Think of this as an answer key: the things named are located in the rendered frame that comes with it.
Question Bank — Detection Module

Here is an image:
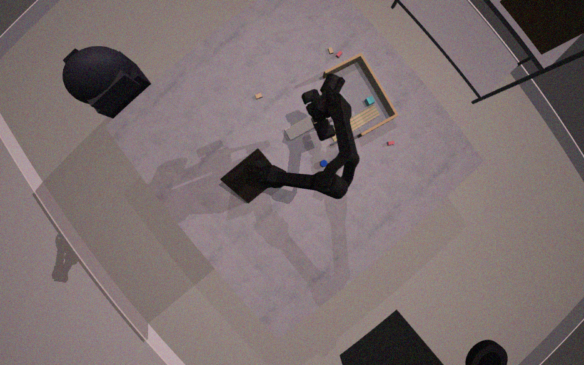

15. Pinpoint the tan strip with green lines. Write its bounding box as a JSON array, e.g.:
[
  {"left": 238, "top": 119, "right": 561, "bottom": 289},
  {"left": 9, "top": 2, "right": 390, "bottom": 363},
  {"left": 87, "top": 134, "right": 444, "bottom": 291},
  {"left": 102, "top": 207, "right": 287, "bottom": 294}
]
[{"left": 332, "top": 117, "right": 357, "bottom": 142}]

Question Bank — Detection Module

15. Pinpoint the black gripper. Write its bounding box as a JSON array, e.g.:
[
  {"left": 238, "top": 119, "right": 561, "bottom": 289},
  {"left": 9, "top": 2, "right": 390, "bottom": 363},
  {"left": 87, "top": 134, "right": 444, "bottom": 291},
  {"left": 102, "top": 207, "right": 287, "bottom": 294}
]
[{"left": 302, "top": 89, "right": 336, "bottom": 141}]

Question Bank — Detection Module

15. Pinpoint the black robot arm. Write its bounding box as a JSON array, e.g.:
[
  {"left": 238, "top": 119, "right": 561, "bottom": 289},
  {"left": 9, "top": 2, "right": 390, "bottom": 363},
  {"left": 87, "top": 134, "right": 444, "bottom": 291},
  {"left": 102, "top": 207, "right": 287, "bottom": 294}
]
[{"left": 245, "top": 73, "right": 360, "bottom": 199}]

